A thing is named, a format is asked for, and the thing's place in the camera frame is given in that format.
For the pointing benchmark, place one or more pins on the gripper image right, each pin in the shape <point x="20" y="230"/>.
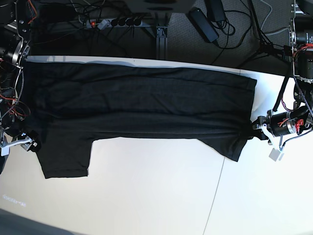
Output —
<point x="256" y="131"/>

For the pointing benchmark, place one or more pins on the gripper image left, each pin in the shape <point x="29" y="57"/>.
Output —
<point x="36" y="146"/>

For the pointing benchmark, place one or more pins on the black T-shirt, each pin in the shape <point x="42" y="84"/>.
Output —
<point x="72" y="105"/>

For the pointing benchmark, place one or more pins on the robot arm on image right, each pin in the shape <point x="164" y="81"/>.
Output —
<point x="293" y="110"/>

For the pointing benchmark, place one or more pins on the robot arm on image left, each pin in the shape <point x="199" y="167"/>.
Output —
<point x="16" y="17"/>

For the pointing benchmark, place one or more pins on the dark object at left edge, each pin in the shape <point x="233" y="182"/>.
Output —
<point x="3" y="160"/>

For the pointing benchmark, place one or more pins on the black tripod stand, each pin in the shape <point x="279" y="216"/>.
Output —
<point x="266" y="47"/>

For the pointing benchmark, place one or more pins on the black power adapter brick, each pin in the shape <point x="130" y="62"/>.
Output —
<point x="202" y="25"/>

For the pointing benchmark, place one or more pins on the grey power strip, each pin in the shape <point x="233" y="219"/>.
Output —
<point x="114" y="22"/>

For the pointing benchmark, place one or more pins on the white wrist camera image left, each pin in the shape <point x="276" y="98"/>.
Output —
<point x="5" y="146"/>

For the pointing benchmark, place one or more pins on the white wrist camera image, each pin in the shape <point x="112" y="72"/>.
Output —
<point x="277" y="152"/>
<point x="5" y="146"/>

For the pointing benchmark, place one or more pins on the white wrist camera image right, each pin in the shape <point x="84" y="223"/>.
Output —
<point x="277" y="152"/>

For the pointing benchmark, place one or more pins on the aluminium frame post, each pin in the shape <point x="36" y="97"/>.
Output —
<point x="161" y="23"/>

